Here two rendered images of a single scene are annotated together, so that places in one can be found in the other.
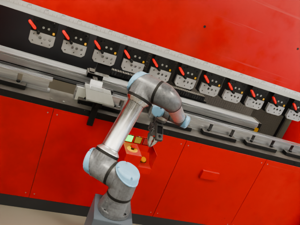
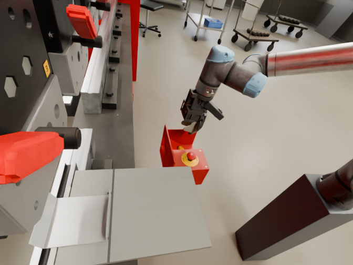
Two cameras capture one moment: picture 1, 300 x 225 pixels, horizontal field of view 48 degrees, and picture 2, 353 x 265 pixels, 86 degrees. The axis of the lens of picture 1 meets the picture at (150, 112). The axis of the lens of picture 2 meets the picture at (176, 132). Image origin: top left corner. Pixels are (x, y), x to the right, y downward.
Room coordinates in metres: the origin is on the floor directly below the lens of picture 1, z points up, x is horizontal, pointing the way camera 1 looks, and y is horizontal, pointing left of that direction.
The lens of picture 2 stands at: (2.02, 0.52, 1.38)
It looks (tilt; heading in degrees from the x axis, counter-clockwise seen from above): 44 degrees down; 269
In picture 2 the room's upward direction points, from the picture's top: 15 degrees clockwise
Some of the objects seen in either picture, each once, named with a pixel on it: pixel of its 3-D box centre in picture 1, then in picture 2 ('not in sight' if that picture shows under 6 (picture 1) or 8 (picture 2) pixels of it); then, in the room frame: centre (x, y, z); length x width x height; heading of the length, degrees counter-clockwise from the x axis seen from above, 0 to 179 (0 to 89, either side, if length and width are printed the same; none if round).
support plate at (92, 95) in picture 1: (98, 94); (138, 206); (2.05, 0.35, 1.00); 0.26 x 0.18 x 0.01; 20
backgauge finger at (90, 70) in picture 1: (95, 77); not in sight; (2.34, 0.47, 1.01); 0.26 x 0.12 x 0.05; 20
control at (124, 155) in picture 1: (137, 153); (183, 154); (1.95, -0.02, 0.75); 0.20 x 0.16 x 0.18; 112
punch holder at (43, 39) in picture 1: (43, 31); not in sight; (2.04, 0.80, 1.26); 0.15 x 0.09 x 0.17; 110
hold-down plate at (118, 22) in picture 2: (260, 146); (117, 25); (2.61, -0.94, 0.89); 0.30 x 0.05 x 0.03; 110
